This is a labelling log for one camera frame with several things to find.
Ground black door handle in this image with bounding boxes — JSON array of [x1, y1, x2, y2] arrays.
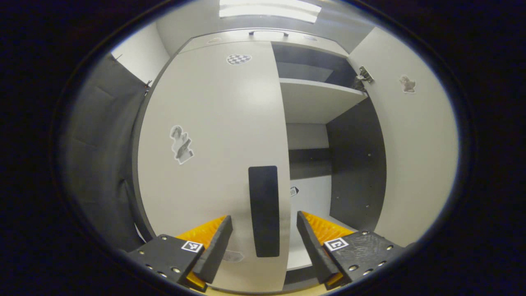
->
[[248, 166, 280, 258]]

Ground grey cabinet shelf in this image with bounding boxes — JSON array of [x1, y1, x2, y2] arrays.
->
[[279, 78, 367, 124]]

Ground metal door hinge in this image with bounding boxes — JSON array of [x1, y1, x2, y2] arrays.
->
[[353, 66, 375, 92]]

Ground grey cabinet door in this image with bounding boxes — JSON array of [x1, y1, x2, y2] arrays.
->
[[347, 27, 459, 247], [137, 41, 291, 293]]

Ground large ceiling light panel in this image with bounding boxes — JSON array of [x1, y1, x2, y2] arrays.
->
[[219, 0, 322, 23]]

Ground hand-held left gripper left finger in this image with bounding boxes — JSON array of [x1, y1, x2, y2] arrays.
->
[[127, 215, 233, 293]]

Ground grey double-door shoe cabinet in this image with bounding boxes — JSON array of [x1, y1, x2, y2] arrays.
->
[[131, 28, 389, 294]]

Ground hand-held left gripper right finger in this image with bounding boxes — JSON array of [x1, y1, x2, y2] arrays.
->
[[296, 210, 405, 291]]

